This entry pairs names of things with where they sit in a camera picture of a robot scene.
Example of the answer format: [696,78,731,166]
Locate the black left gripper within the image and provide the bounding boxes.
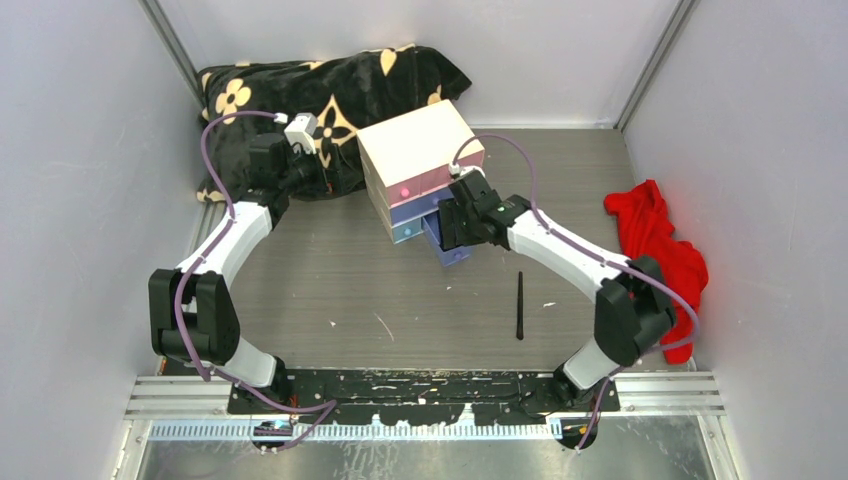
[278,142,361,196]

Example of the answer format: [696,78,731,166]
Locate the small purple drawer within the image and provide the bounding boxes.
[422,211,473,268]

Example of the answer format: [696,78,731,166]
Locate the white pink drawer organizer box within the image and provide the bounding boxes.
[357,100,485,244]

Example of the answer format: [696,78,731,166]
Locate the black long makeup brush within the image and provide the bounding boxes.
[515,271,525,341]

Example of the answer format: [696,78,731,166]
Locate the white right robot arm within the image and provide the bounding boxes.
[438,168,677,411]

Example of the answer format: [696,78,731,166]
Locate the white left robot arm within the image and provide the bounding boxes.
[148,133,362,413]

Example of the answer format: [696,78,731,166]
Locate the black floral plush blanket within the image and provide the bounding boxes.
[197,44,472,202]

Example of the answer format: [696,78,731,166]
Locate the red cloth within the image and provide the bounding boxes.
[603,179,710,366]

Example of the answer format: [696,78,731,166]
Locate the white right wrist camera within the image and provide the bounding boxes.
[448,163,486,182]

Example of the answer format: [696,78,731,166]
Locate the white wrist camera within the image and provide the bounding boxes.
[448,163,486,182]
[274,112,317,154]

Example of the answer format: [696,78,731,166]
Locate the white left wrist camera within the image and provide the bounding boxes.
[274,112,317,154]

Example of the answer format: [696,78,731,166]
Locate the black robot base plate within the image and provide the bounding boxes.
[228,368,621,427]

